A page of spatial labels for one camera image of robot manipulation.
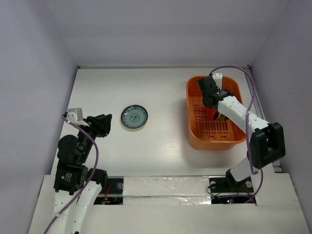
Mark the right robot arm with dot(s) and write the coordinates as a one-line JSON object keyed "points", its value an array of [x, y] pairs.
{"points": [[235, 111]]}

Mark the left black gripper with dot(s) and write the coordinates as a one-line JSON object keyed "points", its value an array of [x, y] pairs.
{"points": [[101, 123]]}

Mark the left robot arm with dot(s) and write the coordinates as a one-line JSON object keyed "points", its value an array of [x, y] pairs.
{"points": [[78, 181]]}

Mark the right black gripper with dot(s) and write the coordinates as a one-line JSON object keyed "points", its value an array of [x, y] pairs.
{"points": [[220, 116]]}

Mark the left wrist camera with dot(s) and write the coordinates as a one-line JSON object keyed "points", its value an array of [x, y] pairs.
{"points": [[75, 116]]}

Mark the orange plate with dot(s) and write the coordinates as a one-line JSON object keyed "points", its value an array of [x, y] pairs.
{"points": [[211, 113]]}

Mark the aluminium rail right edge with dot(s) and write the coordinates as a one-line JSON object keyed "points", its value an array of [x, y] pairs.
{"points": [[254, 90]]}

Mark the white foil-covered bar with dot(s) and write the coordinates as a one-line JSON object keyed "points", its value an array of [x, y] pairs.
{"points": [[166, 190]]}

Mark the lime green plate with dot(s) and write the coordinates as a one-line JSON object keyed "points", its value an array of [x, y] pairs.
{"points": [[222, 117]]}

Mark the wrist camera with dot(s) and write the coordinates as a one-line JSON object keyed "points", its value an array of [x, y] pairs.
{"points": [[218, 77], [75, 116]]}

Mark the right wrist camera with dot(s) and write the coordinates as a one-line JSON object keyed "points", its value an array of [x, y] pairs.
{"points": [[218, 77]]}

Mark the orange plastic dish rack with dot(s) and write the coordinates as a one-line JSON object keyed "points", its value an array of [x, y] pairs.
{"points": [[208, 134]]}

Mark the blue patterned dark-rimmed plate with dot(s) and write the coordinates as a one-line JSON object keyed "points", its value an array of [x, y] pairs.
{"points": [[134, 117]]}

